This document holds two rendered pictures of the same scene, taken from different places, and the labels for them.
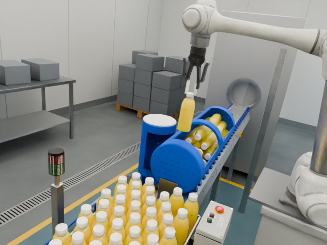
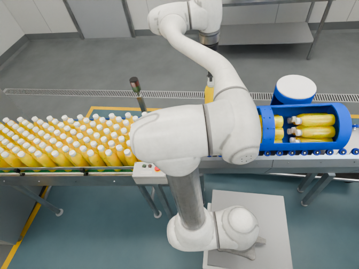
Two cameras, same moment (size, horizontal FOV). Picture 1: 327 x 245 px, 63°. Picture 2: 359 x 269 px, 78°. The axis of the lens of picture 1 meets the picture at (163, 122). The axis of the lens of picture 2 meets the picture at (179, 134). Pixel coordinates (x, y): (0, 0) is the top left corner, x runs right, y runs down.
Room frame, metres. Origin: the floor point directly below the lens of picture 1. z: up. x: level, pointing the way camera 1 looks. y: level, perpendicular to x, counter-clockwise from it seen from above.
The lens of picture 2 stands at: (0.95, -0.96, 2.22)
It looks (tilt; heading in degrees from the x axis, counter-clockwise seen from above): 51 degrees down; 79
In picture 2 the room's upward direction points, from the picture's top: 11 degrees counter-clockwise
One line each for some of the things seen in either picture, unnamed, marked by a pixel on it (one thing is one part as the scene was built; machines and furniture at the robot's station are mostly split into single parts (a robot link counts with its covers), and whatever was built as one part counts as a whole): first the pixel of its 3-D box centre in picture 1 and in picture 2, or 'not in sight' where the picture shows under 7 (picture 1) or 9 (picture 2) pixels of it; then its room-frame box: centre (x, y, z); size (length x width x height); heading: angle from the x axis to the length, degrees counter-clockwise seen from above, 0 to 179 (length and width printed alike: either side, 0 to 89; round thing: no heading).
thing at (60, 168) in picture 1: (56, 166); (135, 87); (0.96, 0.42, 1.18); 0.06 x 0.06 x 0.05
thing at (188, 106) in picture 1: (186, 113); (210, 96); (1.33, -0.11, 1.37); 0.07 x 0.07 x 0.19
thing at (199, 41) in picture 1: (199, 40); (209, 34); (1.32, -0.12, 1.73); 0.09 x 0.09 x 0.06
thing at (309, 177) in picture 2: not in sight; (311, 175); (2.17, -0.41, 0.31); 0.06 x 0.06 x 0.63; 67
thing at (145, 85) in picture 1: (153, 85); not in sight; (5.32, 0.29, 0.59); 1.20 x 0.80 x 1.19; 61
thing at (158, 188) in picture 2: not in sight; (166, 205); (0.87, -0.25, 0.50); 0.04 x 0.04 x 1.00; 67
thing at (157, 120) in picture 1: (159, 120); (296, 86); (2.10, 0.03, 1.03); 0.28 x 0.28 x 0.01
